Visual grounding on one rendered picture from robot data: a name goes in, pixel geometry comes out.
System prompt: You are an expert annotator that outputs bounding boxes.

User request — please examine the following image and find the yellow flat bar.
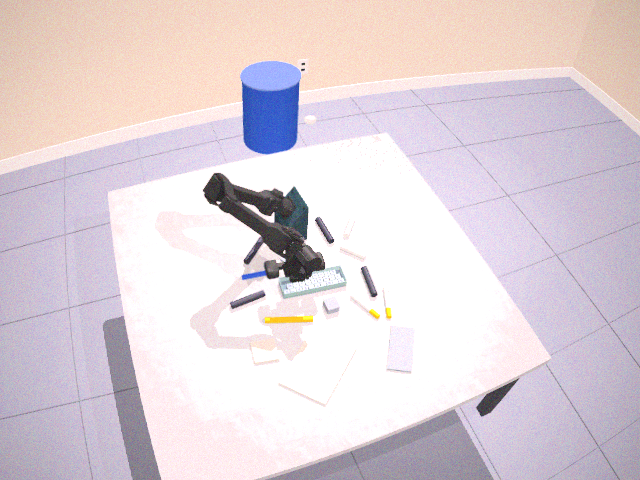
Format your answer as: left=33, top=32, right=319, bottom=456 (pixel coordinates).
left=265, top=316, right=313, bottom=323

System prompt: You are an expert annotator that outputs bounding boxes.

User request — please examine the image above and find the dark grey cylinder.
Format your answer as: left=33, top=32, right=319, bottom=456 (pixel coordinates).
left=361, top=266, right=378, bottom=297
left=243, top=237, right=263, bottom=265
left=315, top=217, right=335, bottom=244
left=230, top=289, right=266, bottom=309

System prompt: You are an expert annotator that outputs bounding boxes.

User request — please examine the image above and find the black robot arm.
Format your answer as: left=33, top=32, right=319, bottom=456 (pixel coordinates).
left=203, top=172, right=322, bottom=283

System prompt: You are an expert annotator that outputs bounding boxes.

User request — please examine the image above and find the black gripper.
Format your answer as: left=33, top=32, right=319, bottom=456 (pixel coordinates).
left=263, top=252, right=325, bottom=280

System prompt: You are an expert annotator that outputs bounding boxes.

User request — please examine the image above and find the keyboard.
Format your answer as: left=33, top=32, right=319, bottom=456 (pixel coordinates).
left=278, top=265, right=347, bottom=299

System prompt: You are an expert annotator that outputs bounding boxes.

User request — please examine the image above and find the blue stylus with white tip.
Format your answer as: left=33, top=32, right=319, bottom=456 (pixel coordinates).
left=234, top=271, right=266, bottom=280

